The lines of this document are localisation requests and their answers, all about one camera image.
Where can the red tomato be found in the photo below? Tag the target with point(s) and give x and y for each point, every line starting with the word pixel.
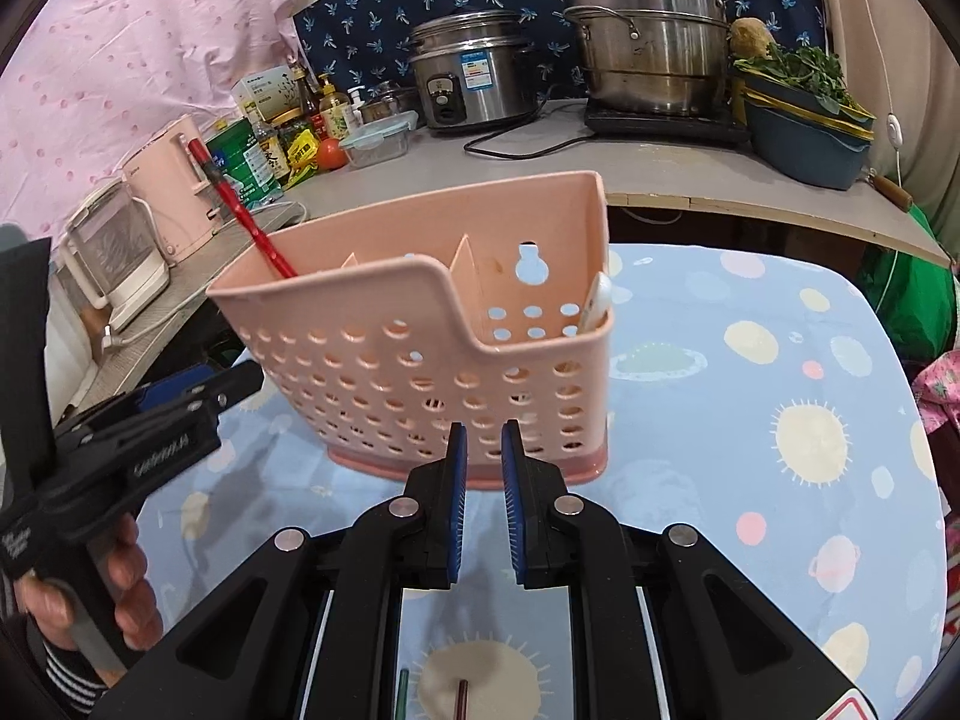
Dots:
pixel 331 154

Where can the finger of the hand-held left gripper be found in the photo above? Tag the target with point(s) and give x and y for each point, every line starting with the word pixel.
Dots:
pixel 225 390
pixel 180 379

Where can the green chopstick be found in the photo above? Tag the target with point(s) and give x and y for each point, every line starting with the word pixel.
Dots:
pixel 402 694

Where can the blue plastic basin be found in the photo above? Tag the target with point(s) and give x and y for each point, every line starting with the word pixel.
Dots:
pixel 802 154

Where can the black induction cooker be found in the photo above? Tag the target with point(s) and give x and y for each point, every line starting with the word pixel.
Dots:
pixel 667 124

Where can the green plastic bag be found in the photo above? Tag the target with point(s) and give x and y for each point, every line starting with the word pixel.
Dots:
pixel 915 292

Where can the white pump bottle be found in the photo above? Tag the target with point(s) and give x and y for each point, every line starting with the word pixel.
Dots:
pixel 355 101

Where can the leafy green vegetables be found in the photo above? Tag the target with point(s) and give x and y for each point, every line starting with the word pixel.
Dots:
pixel 806 67

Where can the clear plastic food container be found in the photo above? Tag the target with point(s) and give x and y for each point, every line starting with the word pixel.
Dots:
pixel 375 142

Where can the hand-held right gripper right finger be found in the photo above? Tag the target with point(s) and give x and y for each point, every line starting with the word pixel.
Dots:
pixel 513 510

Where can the dark red chopstick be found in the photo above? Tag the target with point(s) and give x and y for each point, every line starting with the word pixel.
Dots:
pixel 463 699

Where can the stacked steel steamer pot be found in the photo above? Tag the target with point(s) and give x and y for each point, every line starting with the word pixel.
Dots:
pixel 645 30

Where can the yellow label oil bottle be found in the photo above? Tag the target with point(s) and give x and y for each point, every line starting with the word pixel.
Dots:
pixel 335 112

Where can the white spoon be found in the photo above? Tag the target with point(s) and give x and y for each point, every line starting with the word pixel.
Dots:
pixel 596 304

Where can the pink floral cloth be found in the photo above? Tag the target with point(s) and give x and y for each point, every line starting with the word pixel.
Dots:
pixel 937 397

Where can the small pot with glass lid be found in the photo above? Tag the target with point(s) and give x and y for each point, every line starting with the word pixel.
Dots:
pixel 390 101

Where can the person's left hand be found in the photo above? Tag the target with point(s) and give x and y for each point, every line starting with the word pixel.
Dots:
pixel 131 585

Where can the pink kitchen appliance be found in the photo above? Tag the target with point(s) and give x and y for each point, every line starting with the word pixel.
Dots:
pixel 169 195

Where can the blue printed tablecloth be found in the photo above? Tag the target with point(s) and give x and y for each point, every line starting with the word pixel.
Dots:
pixel 750 390

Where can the navy printed cloth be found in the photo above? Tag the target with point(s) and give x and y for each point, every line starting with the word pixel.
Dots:
pixel 360 22

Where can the clear seasoning bottle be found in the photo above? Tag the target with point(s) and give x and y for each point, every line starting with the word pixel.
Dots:
pixel 266 150

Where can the steel rice cooker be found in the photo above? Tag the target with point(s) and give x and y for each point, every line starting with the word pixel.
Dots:
pixel 480 82

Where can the pink perforated utensil basket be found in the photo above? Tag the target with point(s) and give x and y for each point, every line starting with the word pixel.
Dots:
pixel 375 360

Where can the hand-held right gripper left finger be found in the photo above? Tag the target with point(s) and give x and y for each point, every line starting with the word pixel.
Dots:
pixel 454 510

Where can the person's left forearm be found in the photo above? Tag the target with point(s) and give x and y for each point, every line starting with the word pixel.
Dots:
pixel 64 682

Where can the dark sauce bottle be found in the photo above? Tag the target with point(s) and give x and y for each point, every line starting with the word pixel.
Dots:
pixel 306 94

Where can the brown potato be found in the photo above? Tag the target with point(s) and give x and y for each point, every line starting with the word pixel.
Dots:
pixel 752 37

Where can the beige curtain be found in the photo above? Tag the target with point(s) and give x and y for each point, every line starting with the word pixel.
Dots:
pixel 900 30

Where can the white glass electric kettle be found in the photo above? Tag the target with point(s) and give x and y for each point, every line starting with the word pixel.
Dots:
pixel 120 255

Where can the white carton box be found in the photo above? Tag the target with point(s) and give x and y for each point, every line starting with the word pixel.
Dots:
pixel 266 90

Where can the pink dotted curtain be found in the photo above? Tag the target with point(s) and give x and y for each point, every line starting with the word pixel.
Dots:
pixel 150 37

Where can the yellow snack packet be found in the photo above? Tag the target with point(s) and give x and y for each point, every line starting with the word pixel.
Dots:
pixel 304 157

